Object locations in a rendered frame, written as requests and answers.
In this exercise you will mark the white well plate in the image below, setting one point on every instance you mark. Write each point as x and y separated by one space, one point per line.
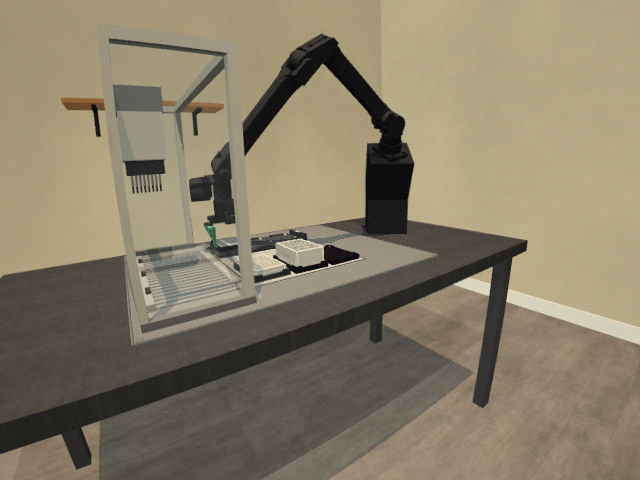
265 265

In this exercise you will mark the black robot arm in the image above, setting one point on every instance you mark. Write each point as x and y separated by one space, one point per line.
302 64

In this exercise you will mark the cream deep-well block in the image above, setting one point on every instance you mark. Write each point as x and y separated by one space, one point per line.
299 252

